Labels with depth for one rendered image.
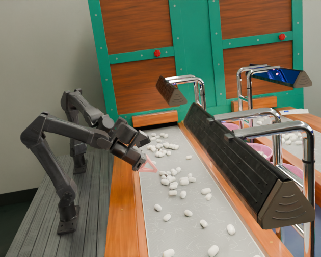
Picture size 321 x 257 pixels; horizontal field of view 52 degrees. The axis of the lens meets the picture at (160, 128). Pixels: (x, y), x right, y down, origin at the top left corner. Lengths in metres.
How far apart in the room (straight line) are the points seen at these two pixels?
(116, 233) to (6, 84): 2.32
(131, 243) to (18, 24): 2.45
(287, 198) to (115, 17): 1.82
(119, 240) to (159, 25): 1.49
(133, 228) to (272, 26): 1.71
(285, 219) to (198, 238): 0.55
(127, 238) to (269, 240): 0.40
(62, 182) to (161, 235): 0.46
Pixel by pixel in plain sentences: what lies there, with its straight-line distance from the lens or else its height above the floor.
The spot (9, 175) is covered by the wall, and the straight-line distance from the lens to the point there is 3.38.
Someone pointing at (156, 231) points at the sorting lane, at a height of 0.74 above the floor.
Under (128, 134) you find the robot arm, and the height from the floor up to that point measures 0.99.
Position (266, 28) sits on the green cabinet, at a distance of 2.35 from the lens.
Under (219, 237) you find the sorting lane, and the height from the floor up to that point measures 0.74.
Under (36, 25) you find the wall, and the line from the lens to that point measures 3.10.
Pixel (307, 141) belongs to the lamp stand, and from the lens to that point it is 0.74.
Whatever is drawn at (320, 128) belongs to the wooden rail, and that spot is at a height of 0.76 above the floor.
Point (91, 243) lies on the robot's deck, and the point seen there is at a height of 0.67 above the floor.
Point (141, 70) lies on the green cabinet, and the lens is 2.16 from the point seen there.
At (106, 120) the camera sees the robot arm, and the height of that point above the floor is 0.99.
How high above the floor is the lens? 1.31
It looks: 15 degrees down
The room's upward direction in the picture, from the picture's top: 7 degrees counter-clockwise
